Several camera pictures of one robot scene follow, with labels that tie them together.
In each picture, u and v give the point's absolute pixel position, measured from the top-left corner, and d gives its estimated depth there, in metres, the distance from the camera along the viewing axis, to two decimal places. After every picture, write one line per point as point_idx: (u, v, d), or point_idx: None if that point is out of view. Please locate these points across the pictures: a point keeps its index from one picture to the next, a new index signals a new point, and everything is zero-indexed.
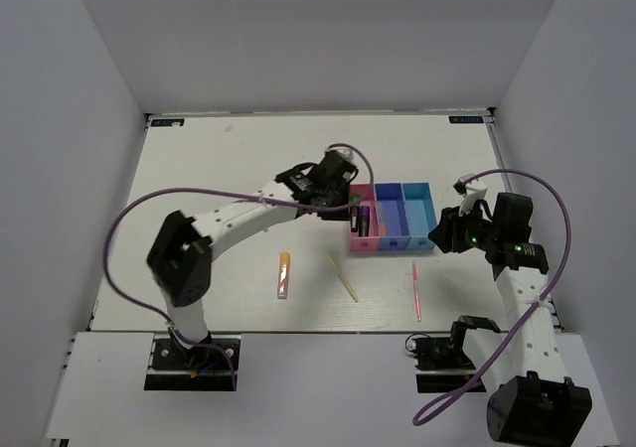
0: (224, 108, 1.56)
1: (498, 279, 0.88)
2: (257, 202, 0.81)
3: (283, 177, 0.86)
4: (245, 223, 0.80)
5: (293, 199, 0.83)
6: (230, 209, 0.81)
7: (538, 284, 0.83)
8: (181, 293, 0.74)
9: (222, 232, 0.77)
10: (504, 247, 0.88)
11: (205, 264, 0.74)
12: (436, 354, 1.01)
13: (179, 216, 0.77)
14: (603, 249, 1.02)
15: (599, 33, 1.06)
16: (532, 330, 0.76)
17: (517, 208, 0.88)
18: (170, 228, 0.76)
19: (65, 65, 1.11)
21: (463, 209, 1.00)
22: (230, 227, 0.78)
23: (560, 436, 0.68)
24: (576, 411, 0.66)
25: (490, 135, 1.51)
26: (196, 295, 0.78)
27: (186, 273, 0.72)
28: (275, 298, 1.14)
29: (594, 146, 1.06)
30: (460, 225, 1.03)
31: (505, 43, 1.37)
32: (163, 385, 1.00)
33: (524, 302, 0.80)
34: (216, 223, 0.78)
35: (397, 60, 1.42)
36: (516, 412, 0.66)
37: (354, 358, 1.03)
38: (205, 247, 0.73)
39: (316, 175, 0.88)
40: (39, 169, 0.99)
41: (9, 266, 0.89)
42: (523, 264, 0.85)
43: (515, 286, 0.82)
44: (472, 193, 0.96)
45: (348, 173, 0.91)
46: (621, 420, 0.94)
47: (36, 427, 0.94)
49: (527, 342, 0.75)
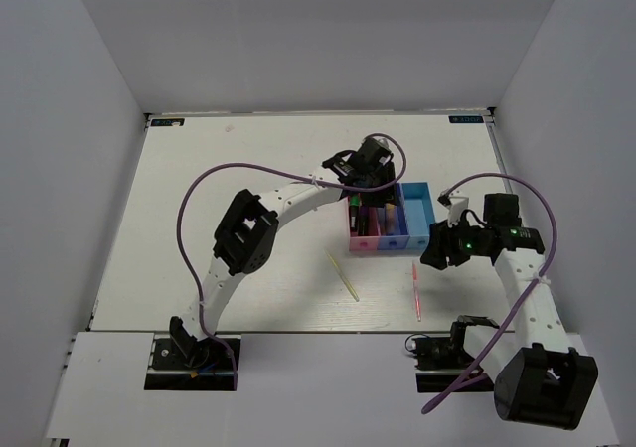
0: (225, 108, 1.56)
1: (497, 264, 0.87)
2: (311, 184, 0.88)
3: (330, 163, 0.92)
4: (301, 202, 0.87)
5: (341, 182, 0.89)
6: (286, 188, 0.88)
7: (536, 263, 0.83)
8: (246, 261, 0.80)
9: (284, 208, 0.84)
10: (502, 232, 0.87)
11: (272, 236, 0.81)
12: (437, 354, 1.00)
13: (245, 193, 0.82)
14: (602, 248, 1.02)
15: (598, 34, 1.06)
16: (534, 305, 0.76)
17: (506, 201, 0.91)
18: (239, 205, 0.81)
19: (66, 64, 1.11)
21: (452, 219, 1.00)
22: (289, 204, 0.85)
23: (569, 410, 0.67)
24: (581, 379, 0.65)
25: (490, 135, 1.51)
26: (256, 264, 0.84)
27: (256, 243, 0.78)
28: (275, 297, 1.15)
29: (593, 147, 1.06)
30: (453, 235, 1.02)
31: (505, 43, 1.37)
32: (163, 385, 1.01)
33: (524, 280, 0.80)
34: (278, 200, 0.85)
35: (397, 60, 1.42)
36: (522, 384, 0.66)
37: (354, 358, 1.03)
38: (272, 219, 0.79)
39: (356, 162, 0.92)
40: (39, 170, 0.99)
41: (9, 267, 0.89)
42: (521, 247, 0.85)
43: (514, 266, 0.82)
44: (460, 201, 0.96)
45: (384, 157, 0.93)
46: (619, 418, 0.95)
47: (36, 427, 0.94)
49: (529, 316, 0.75)
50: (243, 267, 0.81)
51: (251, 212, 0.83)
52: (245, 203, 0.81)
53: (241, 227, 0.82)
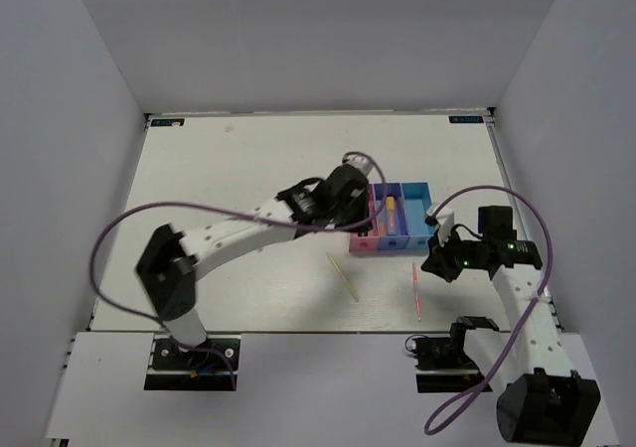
0: (225, 108, 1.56)
1: (495, 280, 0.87)
2: (251, 221, 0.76)
3: (282, 196, 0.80)
4: (236, 242, 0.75)
5: (291, 220, 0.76)
6: (222, 225, 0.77)
7: (535, 281, 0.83)
8: (163, 307, 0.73)
9: (210, 251, 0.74)
10: (499, 246, 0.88)
11: (190, 282, 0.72)
12: (437, 354, 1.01)
13: (168, 228, 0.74)
14: (602, 249, 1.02)
15: (598, 34, 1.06)
16: (534, 326, 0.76)
17: (500, 214, 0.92)
18: (157, 242, 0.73)
19: (66, 64, 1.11)
21: (442, 238, 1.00)
22: (218, 246, 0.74)
23: (572, 430, 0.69)
24: (585, 404, 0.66)
25: (490, 135, 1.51)
26: (177, 309, 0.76)
27: (170, 289, 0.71)
28: (275, 298, 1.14)
29: (593, 147, 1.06)
30: (447, 254, 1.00)
31: (505, 43, 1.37)
32: (163, 385, 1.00)
33: (523, 299, 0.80)
34: (205, 241, 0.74)
35: (397, 60, 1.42)
36: (527, 410, 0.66)
37: (354, 358, 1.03)
38: (189, 267, 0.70)
39: (321, 193, 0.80)
40: (40, 169, 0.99)
41: (9, 266, 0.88)
42: (519, 262, 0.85)
43: (512, 284, 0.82)
44: (445, 220, 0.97)
45: (357, 190, 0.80)
46: (619, 419, 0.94)
47: (36, 427, 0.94)
49: (531, 338, 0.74)
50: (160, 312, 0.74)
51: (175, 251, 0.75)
52: (165, 242, 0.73)
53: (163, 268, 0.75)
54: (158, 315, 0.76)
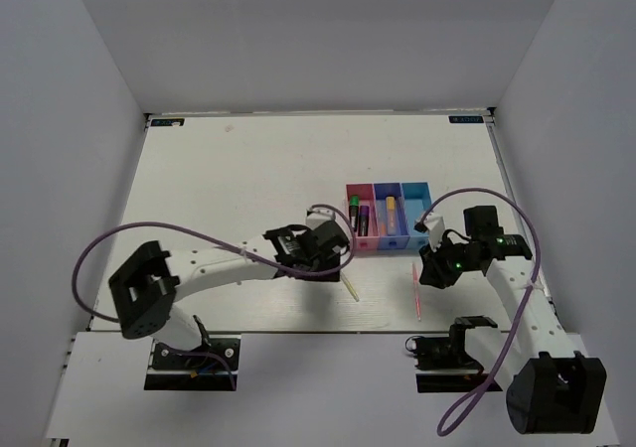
0: (225, 108, 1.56)
1: (489, 275, 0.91)
2: (239, 254, 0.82)
3: (272, 234, 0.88)
4: (218, 272, 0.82)
5: (276, 258, 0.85)
6: (209, 253, 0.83)
7: (527, 270, 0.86)
8: (127, 328, 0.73)
9: (194, 275, 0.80)
10: (488, 242, 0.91)
11: (163, 306, 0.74)
12: (437, 354, 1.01)
13: (156, 246, 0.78)
14: (602, 249, 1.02)
15: (598, 34, 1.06)
16: (533, 313, 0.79)
17: (485, 213, 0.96)
18: (143, 256, 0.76)
19: (66, 64, 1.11)
21: (434, 243, 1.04)
22: (202, 271, 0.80)
23: (584, 413, 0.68)
24: (593, 382, 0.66)
25: (490, 135, 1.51)
26: (142, 333, 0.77)
27: (141, 309, 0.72)
28: (275, 298, 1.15)
29: (593, 147, 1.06)
30: (440, 259, 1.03)
31: (505, 42, 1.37)
32: (163, 385, 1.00)
33: (519, 288, 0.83)
34: (191, 264, 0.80)
35: (397, 60, 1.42)
36: (537, 396, 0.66)
37: (354, 358, 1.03)
38: (170, 289, 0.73)
39: (306, 240, 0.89)
40: (39, 170, 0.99)
41: (9, 266, 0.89)
42: (509, 255, 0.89)
43: (507, 275, 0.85)
44: (436, 223, 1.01)
45: (339, 244, 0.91)
46: (619, 419, 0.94)
47: (36, 427, 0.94)
49: (531, 324, 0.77)
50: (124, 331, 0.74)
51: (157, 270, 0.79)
52: (151, 258, 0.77)
53: (141, 285, 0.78)
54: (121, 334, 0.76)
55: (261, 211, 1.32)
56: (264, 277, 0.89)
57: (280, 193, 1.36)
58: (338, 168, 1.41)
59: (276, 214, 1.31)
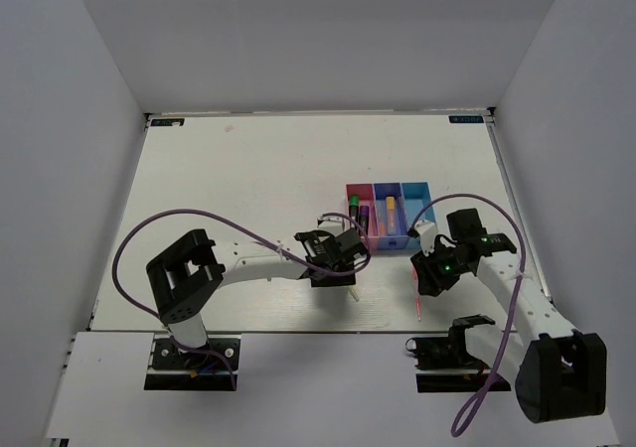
0: (225, 108, 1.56)
1: (479, 273, 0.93)
2: (275, 251, 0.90)
3: (303, 236, 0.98)
4: (256, 264, 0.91)
5: (307, 257, 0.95)
6: (249, 246, 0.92)
7: (514, 262, 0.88)
8: (168, 311, 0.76)
9: (236, 266, 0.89)
10: (474, 241, 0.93)
11: (207, 291, 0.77)
12: (437, 354, 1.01)
13: (203, 234, 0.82)
14: (602, 249, 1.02)
15: (599, 34, 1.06)
16: (527, 299, 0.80)
17: (466, 215, 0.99)
18: (191, 243, 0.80)
19: (66, 64, 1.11)
21: (426, 247, 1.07)
22: (242, 262, 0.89)
23: (593, 391, 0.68)
24: (595, 358, 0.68)
25: (490, 135, 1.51)
26: (178, 318, 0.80)
27: (188, 292, 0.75)
28: (275, 298, 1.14)
29: (593, 147, 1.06)
30: (432, 264, 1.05)
31: (505, 42, 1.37)
32: (163, 385, 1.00)
33: (509, 279, 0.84)
34: (234, 256, 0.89)
35: (397, 60, 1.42)
36: (545, 374, 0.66)
37: (354, 357, 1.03)
38: (216, 274, 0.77)
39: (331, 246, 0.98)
40: (39, 170, 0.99)
41: (9, 266, 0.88)
42: (495, 251, 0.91)
43: (496, 268, 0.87)
44: (427, 228, 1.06)
45: (360, 254, 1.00)
46: (619, 418, 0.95)
47: (37, 427, 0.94)
49: (527, 310, 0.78)
50: (163, 314, 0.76)
51: (200, 258, 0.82)
52: (197, 246, 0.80)
53: (183, 272, 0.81)
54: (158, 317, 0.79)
55: (261, 211, 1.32)
56: (290, 276, 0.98)
57: (280, 193, 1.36)
58: (338, 168, 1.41)
59: (276, 214, 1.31)
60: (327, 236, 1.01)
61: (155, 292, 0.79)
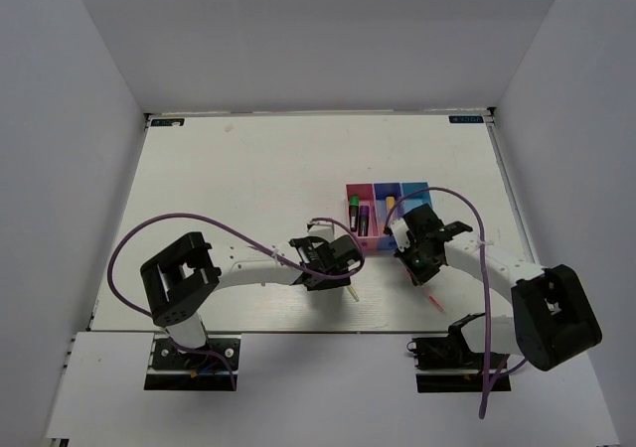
0: (225, 108, 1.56)
1: (449, 259, 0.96)
2: (271, 256, 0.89)
3: (297, 242, 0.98)
4: (253, 268, 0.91)
5: (302, 264, 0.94)
6: (244, 250, 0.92)
7: (474, 236, 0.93)
8: (164, 313, 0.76)
9: (232, 269, 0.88)
10: (434, 233, 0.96)
11: (202, 293, 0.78)
12: (437, 353, 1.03)
13: (198, 237, 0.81)
14: (602, 248, 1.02)
15: (599, 34, 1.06)
16: (496, 258, 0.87)
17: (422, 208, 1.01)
18: (187, 246, 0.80)
19: (66, 63, 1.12)
21: (400, 243, 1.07)
22: (238, 266, 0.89)
23: (584, 320, 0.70)
24: (571, 285, 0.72)
25: (490, 135, 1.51)
26: (173, 320, 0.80)
27: (184, 294, 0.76)
28: (275, 297, 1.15)
29: (593, 147, 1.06)
30: (408, 257, 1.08)
31: (505, 43, 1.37)
32: (162, 385, 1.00)
33: (474, 250, 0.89)
34: (230, 259, 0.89)
35: (397, 60, 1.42)
36: (533, 313, 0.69)
37: (354, 357, 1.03)
38: (212, 277, 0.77)
39: (325, 252, 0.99)
40: (40, 170, 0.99)
41: (9, 266, 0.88)
42: (455, 235, 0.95)
43: (461, 246, 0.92)
44: (399, 223, 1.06)
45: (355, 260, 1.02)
46: (619, 419, 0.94)
47: (37, 427, 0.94)
49: (500, 267, 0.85)
50: (158, 317, 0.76)
51: (194, 260, 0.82)
52: (191, 249, 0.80)
53: (177, 274, 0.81)
54: (152, 320, 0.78)
55: (261, 211, 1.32)
56: (286, 280, 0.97)
57: (280, 193, 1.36)
58: (338, 168, 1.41)
59: (276, 213, 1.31)
60: (322, 242, 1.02)
61: (149, 296, 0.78)
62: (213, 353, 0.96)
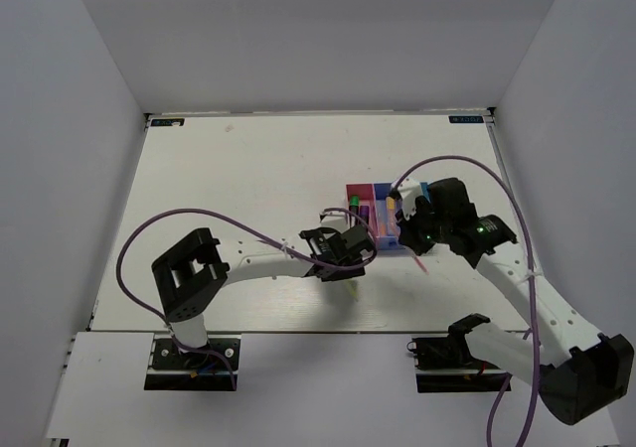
0: (225, 108, 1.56)
1: (480, 267, 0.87)
2: (280, 249, 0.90)
3: (308, 233, 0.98)
4: (263, 263, 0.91)
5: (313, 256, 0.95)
6: (253, 246, 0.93)
7: (522, 257, 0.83)
8: (174, 309, 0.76)
9: (239, 264, 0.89)
10: (469, 233, 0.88)
11: (212, 290, 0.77)
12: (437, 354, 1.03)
13: (206, 232, 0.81)
14: (602, 248, 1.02)
15: (599, 33, 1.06)
16: (546, 307, 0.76)
17: (457, 195, 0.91)
18: (196, 243, 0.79)
19: (66, 61, 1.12)
21: (407, 212, 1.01)
22: (247, 261, 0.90)
23: (619, 385, 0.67)
24: (626, 359, 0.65)
25: (490, 135, 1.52)
26: (185, 316, 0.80)
27: (192, 291, 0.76)
28: (276, 297, 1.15)
29: (593, 146, 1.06)
30: (414, 228, 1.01)
31: (505, 43, 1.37)
32: (163, 385, 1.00)
33: (523, 281, 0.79)
34: (238, 254, 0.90)
35: (397, 59, 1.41)
36: (578, 390, 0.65)
37: (354, 357, 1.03)
38: (220, 273, 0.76)
39: (336, 243, 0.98)
40: (40, 170, 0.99)
41: (9, 266, 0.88)
42: (497, 246, 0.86)
43: (505, 268, 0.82)
44: (409, 191, 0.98)
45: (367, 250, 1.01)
46: (619, 419, 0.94)
47: (37, 427, 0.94)
49: (550, 320, 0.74)
50: (169, 313, 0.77)
51: (204, 256, 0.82)
52: (201, 245, 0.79)
53: (188, 270, 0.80)
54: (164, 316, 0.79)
55: (261, 211, 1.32)
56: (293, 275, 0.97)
57: (280, 193, 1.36)
58: (338, 168, 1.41)
59: (276, 214, 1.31)
60: (334, 233, 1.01)
61: (160, 293, 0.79)
62: (216, 353, 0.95)
